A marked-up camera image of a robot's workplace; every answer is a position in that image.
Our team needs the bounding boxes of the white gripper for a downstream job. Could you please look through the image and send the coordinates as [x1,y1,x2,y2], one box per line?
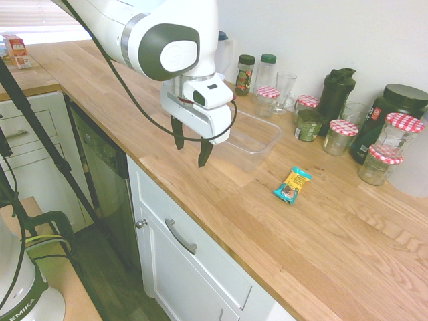
[160,79,233,169]

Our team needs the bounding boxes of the teal yellow protein bar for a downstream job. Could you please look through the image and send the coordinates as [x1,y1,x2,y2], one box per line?
[272,166,313,204]

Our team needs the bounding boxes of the clear plastic container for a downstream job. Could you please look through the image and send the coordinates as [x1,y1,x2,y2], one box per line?
[185,108,284,173]

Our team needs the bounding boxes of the large black protein tub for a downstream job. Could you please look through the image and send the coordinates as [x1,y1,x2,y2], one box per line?
[348,83,428,165]

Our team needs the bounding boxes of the glass jar red checkered lid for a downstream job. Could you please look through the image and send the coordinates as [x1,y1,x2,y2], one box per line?
[294,94,320,125]
[358,144,405,187]
[254,86,280,119]
[372,112,426,161]
[322,118,360,158]

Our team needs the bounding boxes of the dark jar black lid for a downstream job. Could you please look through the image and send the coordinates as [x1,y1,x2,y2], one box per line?
[235,53,257,98]

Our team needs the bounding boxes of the stainless dishwasher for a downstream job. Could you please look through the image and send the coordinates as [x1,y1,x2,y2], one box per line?
[64,94,143,270]

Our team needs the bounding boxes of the white kettle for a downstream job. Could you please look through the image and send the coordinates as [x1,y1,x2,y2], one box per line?
[215,30,233,83]

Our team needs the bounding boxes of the clear bottle green lid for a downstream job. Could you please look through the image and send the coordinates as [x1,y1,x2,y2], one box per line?
[253,53,278,103]

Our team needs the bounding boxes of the tall glass mug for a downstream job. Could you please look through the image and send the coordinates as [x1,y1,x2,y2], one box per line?
[273,71,298,116]

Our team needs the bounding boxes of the green lidded jar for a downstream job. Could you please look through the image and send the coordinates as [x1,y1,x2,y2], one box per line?
[294,109,327,143]

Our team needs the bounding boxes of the white cabinet with drawer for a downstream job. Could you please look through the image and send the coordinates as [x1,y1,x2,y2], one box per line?
[126,154,297,321]

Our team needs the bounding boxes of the black tripod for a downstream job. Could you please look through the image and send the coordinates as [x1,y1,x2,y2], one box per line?
[0,56,103,235]

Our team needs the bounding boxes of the black shaker bottle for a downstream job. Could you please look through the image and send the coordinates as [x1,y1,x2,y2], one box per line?
[316,67,358,138]

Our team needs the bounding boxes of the white cabinet with drawers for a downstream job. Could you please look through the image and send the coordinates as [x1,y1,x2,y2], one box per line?
[0,91,96,233]

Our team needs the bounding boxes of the clear glass tumbler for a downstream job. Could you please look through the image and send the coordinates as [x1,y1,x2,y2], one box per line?
[340,100,369,135]

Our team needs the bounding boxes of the wooden robot mounting board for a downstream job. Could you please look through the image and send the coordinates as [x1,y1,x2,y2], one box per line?
[0,196,103,321]

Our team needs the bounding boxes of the orange white carton box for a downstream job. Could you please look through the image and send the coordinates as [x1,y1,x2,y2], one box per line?
[1,33,27,58]
[9,54,33,70]

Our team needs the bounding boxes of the white window blinds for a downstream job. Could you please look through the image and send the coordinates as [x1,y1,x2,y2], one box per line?
[0,0,88,45]

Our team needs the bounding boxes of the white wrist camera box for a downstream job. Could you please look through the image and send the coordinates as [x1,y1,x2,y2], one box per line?
[182,79,235,110]

